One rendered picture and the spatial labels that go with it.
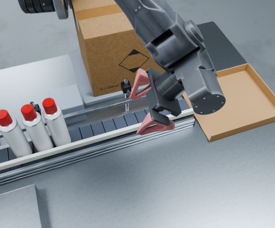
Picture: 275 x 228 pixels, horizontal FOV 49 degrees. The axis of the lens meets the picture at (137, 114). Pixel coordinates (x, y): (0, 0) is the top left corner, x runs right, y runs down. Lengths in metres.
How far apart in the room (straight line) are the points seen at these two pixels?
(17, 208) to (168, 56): 0.62
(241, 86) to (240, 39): 1.62
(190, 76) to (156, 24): 0.10
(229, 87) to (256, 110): 0.14
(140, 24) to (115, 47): 0.50
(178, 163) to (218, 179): 0.13
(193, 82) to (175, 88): 0.08
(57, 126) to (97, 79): 0.27
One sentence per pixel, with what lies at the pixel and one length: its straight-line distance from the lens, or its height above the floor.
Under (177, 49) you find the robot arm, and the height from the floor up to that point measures 1.38.
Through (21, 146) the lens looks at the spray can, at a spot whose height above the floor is 0.95.
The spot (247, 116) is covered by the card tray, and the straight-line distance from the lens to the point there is 1.16.
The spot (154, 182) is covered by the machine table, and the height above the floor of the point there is 0.83.
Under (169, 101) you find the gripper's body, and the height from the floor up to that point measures 1.24.
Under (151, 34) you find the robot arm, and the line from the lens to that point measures 0.50.
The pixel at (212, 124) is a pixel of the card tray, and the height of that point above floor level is 0.83.
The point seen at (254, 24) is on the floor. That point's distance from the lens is 3.06.
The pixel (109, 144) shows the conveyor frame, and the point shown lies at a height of 0.88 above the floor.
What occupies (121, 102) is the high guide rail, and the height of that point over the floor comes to 0.96.
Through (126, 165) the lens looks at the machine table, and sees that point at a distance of 0.99.
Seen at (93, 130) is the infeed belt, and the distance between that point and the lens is 1.01.
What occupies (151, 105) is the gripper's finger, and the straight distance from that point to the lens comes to 0.59.
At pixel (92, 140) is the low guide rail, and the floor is 0.91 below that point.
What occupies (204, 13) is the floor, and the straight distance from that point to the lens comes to 3.07.
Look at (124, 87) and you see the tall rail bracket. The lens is 1.00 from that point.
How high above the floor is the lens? 1.71
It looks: 53 degrees down
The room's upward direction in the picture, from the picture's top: straight up
